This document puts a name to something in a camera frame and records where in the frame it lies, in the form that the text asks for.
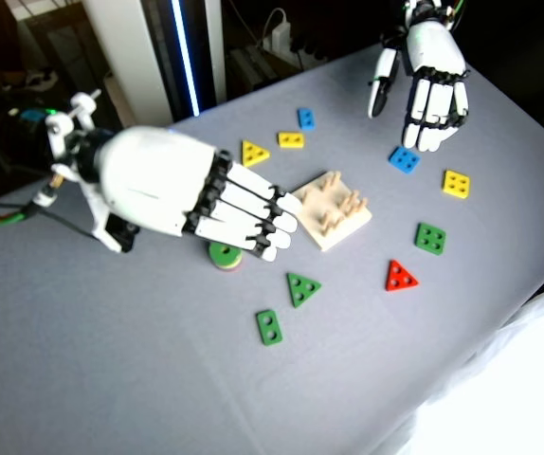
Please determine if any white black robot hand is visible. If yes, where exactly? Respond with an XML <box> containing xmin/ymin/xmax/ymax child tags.
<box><xmin>368</xmin><ymin>19</ymin><xmax>471</xmax><ymax>154</ymax></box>
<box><xmin>80</xmin><ymin>123</ymin><xmax>304</xmax><ymax>263</ymax></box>

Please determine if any multicolour cylinder block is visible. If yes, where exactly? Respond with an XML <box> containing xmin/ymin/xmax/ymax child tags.
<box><xmin>208</xmin><ymin>240</ymin><xmax>245</xmax><ymax>274</ymax></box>

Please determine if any yellow triangle block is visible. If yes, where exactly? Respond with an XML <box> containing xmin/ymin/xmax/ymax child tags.
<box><xmin>241</xmin><ymin>139</ymin><xmax>272</xmax><ymax>169</ymax></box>

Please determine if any blue square block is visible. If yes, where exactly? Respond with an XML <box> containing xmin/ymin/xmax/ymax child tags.
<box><xmin>388</xmin><ymin>145</ymin><xmax>422</xmax><ymax>175</ymax></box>

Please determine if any yellow square block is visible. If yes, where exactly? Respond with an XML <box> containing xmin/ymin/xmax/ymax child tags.
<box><xmin>442</xmin><ymin>169</ymin><xmax>472</xmax><ymax>200</ymax></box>

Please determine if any blue rectangle block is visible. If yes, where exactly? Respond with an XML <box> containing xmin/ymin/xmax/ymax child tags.
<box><xmin>296</xmin><ymin>107</ymin><xmax>317</xmax><ymax>131</ymax></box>

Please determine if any yellow rectangle block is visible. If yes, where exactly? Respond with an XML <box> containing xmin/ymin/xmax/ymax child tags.
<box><xmin>277</xmin><ymin>131</ymin><xmax>306</xmax><ymax>149</ymax></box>

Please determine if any green triangle block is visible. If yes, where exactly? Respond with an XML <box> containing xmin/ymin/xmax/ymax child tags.
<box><xmin>286</xmin><ymin>271</ymin><xmax>323</xmax><ymax>309</ymax></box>

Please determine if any green square block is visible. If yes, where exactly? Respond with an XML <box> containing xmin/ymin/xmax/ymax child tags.
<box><xmin>413</xmin><ymin>222</ymin><xmax>447</xmax><ymax>257</ymax></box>

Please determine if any wooden peg board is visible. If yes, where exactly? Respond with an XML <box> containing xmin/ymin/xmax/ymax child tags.
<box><xmin>290</xmin><ymin>170</ymin><xmax>373</xmax><ymax>252</ymax></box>

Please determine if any green rectangle block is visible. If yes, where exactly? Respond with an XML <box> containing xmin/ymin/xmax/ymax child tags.
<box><xmin>255</xmin><ymin>309</ymin><xmax>284</xmax><ymax>347</ymax></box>

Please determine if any red triangle block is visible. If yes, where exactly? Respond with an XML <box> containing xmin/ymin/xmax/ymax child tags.
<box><xmin>385</xmin><ymin>259</ymin><xmax>420</xmax><ymax>293</ymax></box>

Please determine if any white pillar with blue light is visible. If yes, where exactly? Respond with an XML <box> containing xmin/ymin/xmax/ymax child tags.
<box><xmin>82</xmin><ymin>0</ymin><xmax>228</xmax><ymax>129</ymax></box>

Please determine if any grey table cloth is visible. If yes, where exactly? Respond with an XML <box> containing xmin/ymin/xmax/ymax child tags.
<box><xmin>0</xmin><ymin>42</ymin><xmax>544</xmax><ymax>455</ymax></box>

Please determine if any white blurred rounded cover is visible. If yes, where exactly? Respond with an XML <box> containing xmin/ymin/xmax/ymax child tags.
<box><xmin>394</xmin><ymin>282</ymin><xmax>544</xmax><ymax>455</ymax></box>

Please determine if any green black arm cable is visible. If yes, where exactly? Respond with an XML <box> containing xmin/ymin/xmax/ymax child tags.
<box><xmin>0</xmin><ymin>187</ymin><xmax>64</xmax><ymax>231</ymax></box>

